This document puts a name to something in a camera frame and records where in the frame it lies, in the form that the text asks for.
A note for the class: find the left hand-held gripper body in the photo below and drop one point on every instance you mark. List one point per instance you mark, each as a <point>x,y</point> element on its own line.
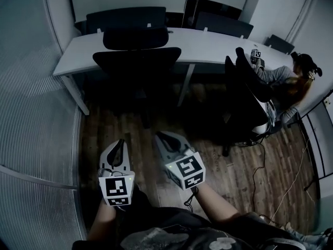
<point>115,187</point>

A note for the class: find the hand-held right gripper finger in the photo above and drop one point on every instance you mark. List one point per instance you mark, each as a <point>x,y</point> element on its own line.
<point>172,142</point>

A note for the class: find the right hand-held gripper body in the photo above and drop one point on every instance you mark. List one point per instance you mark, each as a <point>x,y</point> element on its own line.
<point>187,170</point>

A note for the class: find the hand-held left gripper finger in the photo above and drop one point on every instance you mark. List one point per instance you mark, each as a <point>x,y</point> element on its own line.
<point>114,154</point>

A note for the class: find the person's left forearm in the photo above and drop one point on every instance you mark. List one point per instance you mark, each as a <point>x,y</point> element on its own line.
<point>104,221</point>

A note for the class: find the person's right forearm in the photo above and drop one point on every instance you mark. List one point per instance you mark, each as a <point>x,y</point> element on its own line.
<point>217,204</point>

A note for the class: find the black office chair white seat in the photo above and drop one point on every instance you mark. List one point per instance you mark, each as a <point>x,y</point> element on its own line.
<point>244,100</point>

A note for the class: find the white desk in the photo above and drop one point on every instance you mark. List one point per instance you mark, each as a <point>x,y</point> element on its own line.
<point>208,45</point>

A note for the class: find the wide dark desk divider panel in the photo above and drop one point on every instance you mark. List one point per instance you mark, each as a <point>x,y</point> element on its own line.
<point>125,18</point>

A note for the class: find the small dark desk divider panel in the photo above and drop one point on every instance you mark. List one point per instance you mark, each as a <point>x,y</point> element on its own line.
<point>279,44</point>

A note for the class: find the person's black printed shirt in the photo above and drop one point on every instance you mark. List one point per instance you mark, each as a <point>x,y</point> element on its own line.
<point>182,230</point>

